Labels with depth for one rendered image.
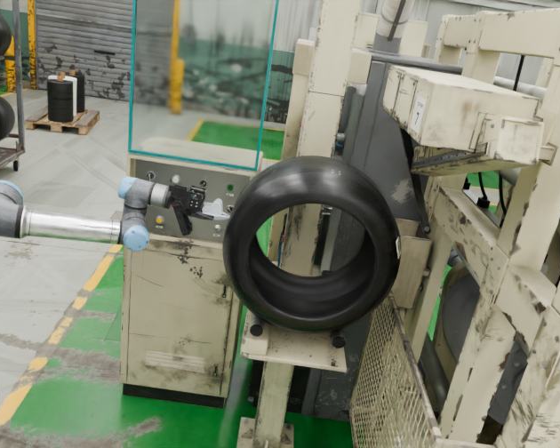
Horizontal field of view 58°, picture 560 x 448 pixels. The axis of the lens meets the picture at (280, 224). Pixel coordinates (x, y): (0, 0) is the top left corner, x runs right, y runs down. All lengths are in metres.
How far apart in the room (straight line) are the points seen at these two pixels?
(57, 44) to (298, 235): 9.64
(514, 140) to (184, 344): 1.82
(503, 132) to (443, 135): 0.14
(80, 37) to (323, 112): 9.46
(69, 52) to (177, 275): 9.11
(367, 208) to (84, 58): 9.86
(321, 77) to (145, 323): 1.41
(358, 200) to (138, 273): 1.23
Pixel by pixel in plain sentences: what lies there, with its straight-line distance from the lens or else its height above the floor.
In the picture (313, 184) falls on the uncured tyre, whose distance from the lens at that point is 1.51.
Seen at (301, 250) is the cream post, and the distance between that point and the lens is 1.98.
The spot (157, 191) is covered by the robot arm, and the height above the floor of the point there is 1.31.
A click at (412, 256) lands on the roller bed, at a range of 1.96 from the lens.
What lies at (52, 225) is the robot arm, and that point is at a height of 1.24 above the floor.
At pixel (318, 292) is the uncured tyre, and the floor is 0.94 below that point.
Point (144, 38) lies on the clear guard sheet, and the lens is 2.16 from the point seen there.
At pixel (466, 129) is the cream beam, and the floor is 1.69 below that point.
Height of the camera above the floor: 1.85
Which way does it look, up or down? 21 degrees down
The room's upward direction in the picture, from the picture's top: 9 degrees clockwise
